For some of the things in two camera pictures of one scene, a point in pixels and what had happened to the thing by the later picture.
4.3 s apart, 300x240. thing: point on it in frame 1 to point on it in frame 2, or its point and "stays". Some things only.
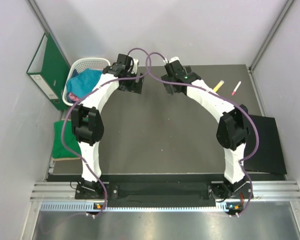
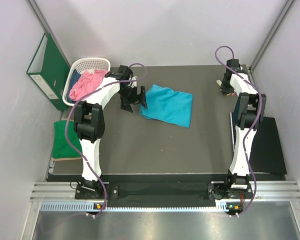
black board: x=268 y=157 stays
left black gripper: x=134 y=87 to x=136 y=99
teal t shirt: x=82 y=84 to x=165 y=104
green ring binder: x=49 y=69 stays
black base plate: x=167 y=192 stays
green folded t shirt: x=70 y=138 stays
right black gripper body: x=187 y=70 to x=225 y=88
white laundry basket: x=94 y=63 stays
